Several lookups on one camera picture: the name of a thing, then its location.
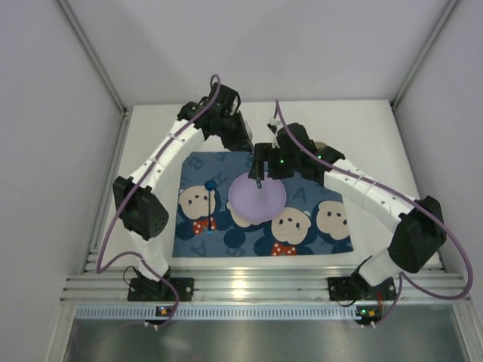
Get lilac plastic plate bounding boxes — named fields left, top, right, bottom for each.
left=227, top=173, right=287, bottom=223

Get blue plastic spoon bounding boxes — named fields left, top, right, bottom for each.
left=205, top=179, right=216, bottom=235

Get blue bear print placemat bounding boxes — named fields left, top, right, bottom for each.
left=172, top=152, right=353, bottom=258

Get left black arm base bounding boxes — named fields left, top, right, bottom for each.
left=127, top=277, right=195, bottom=302

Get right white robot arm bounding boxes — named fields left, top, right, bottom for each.
left=249, top=123, right=446, bottom=297

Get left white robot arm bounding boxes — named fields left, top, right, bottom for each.
left=112, top=82, right=254, bottom=282

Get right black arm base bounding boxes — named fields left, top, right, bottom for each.
left=327, top=277, right=396, bottom=302

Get left aluminium frame post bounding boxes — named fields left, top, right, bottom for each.
left=52, top=0, right=129, bottom=114

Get aluminium frame post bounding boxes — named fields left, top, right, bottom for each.
left=390, top=0, right=463, bottom=110
left=52, top=0, right=129, bottom=114

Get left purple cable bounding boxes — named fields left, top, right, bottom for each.
left=96, top=73, right=222, bottom=329

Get aluminium mounting rail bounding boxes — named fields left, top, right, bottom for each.
left=60, top=247, right=471, bottom=305

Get perforated metal cable tray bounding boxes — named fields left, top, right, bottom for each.
left=75, top=305, right=380, bottom=321

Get right aluminium frame post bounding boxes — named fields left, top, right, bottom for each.
left=390, top=0, right=463, bottom=110

